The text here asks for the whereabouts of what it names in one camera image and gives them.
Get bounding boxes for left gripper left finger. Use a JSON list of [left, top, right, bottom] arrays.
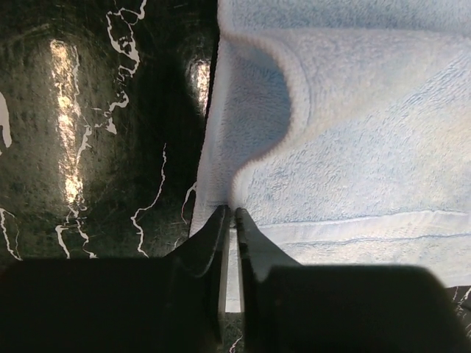
[[1, 206, 230, 352]]

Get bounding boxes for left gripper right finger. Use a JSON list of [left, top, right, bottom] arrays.
[[235, 208, 470, 352]]

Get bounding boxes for light blue towel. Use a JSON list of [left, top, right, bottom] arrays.
[[190, 1, 470, 288]]

